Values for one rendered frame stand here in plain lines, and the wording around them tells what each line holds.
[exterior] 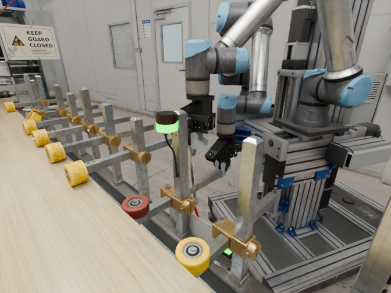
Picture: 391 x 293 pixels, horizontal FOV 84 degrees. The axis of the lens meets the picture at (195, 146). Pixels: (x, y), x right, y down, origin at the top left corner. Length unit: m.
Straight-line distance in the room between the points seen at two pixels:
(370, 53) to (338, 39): 2.20
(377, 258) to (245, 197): 0.25
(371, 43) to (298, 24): 1.87
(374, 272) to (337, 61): 0.63
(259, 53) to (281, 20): 2.31
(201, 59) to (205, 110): 0.15
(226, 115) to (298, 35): 0.60
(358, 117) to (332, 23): 0.75
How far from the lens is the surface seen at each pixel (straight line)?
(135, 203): 0.70
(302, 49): 1.29
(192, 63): 0.66
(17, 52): 3.02
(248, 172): 0.51
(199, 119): 0.68
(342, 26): 0.88
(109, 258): 0.58
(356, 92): 0.93
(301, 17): 1.28
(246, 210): 0.57
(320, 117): 1.05
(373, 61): 3.08
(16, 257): 0.68
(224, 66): 0.69
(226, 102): 0.84
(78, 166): 0.84
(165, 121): 0.59
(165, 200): 0.78
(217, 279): 0.78
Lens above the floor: 1.32
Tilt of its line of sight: 23 degrees down
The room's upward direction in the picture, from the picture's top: straight up
